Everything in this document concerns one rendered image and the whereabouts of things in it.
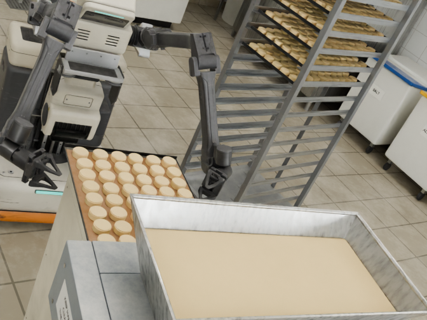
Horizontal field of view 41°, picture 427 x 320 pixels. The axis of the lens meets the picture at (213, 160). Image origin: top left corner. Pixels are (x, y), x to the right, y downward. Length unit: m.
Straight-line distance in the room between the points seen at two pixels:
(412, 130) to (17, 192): 3.30
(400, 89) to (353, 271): 3.85
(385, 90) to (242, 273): 4.13
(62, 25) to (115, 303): 1.04
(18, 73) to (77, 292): 1.81
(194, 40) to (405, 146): 3.20
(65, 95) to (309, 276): 1.62
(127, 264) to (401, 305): 0.56
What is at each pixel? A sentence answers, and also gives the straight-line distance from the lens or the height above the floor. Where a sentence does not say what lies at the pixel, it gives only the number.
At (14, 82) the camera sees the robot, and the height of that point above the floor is 0.61.
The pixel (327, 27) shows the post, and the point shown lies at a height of 1.36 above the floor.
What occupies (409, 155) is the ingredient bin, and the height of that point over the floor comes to 0.28.
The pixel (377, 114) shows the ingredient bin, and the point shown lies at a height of 0.37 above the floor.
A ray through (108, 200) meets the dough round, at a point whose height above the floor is 0.92.
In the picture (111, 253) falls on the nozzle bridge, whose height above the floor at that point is 1.18.
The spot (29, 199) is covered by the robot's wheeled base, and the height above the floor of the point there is 0.20.
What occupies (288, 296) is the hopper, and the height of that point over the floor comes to 1.27.
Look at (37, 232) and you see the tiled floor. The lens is 2.88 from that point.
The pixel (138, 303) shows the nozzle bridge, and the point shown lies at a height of 1.18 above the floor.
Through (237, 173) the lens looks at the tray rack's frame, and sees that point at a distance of 3.62.
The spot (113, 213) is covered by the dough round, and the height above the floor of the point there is 0.92.
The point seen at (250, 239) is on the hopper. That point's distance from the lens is 1.16.
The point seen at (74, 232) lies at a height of 0.76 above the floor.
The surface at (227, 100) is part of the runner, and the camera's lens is 3.16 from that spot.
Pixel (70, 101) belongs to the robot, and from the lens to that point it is 2.54.
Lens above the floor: 1.93
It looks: 29 degrees down
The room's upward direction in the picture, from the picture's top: 25 degrees clockwise
